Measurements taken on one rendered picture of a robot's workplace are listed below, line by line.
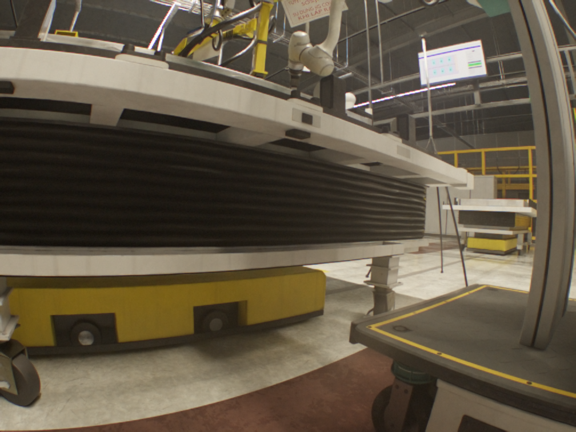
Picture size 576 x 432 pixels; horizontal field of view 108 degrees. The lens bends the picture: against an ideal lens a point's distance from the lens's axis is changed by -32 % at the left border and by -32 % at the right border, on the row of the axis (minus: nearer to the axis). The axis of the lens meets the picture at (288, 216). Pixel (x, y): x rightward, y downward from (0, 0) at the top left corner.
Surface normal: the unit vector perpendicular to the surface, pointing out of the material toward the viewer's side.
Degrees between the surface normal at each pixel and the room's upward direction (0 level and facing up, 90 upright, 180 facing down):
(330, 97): 90
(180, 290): 90
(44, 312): 90
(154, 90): 90
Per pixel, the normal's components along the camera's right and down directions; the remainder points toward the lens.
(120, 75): 0.61, 0.04
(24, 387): 0.12, 0.01
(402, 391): -0.85, -0.04
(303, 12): -0.27, 0.00
